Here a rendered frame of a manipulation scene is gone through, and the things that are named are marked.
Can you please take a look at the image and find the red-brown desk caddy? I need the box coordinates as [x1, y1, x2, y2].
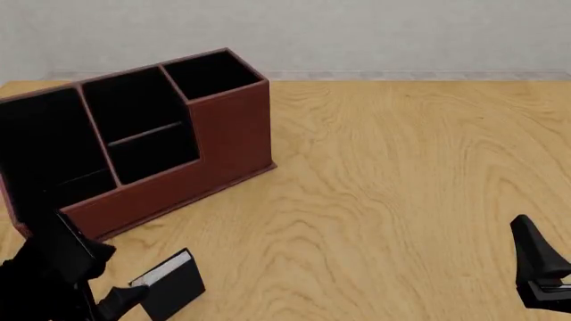
[0, 47, 278, 243]

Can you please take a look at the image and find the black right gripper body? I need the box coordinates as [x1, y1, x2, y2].
[514, 270, 571, 311]

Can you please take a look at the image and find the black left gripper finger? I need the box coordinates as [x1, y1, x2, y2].
[95, 284, 151, 321]
[90, 241, 118, 281]

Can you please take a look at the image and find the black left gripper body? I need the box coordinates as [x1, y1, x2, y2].
[30, 209, 102, 321]

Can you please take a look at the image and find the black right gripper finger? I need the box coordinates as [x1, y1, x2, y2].
[509, 214, 571, 281]

